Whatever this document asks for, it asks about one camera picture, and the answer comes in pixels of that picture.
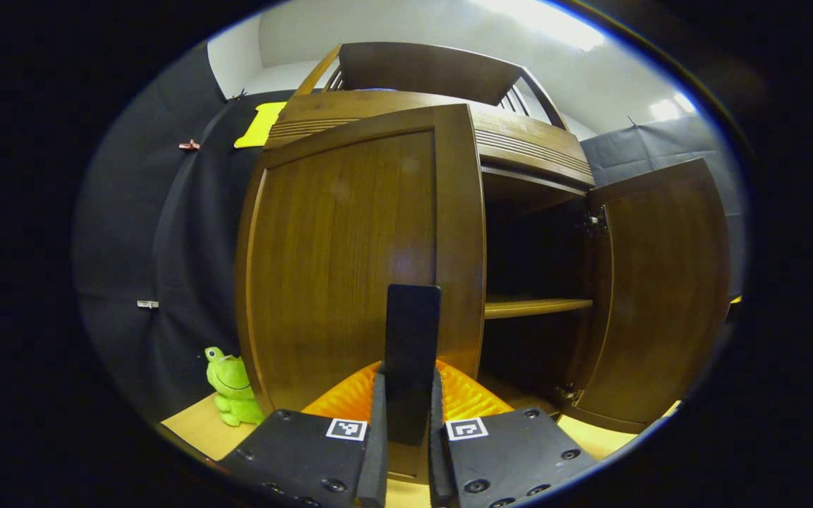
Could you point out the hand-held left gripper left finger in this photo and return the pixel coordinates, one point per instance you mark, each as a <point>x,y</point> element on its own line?
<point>376,458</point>

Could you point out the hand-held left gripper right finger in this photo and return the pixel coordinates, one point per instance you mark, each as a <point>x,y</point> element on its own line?
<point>436,466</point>

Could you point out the wooden shoe cabinet door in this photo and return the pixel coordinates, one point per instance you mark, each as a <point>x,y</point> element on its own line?
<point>343,247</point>
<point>660,296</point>

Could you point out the wooden double-door shoe cabinet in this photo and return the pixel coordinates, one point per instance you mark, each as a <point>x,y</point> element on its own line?
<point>420,70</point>

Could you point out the metal door hinge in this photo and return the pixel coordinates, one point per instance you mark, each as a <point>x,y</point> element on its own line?
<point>595,221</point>
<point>569,393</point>

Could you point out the wooden inner cabinet shelf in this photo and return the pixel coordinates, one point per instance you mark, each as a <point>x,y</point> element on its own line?
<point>533,307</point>

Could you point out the green frog plush toy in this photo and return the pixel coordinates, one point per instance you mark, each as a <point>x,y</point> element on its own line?
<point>233,384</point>

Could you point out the white clip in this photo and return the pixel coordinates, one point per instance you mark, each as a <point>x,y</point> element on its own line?
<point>147,304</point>

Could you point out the black backdrop cloth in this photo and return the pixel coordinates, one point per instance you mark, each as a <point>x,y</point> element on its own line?
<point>138,233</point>

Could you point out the copper clip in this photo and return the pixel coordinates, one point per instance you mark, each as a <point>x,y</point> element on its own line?
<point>189,146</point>

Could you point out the small ceiling light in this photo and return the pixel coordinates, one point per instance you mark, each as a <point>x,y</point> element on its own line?
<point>671,107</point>

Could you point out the large ceiling light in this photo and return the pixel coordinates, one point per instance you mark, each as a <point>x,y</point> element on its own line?
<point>547,21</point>

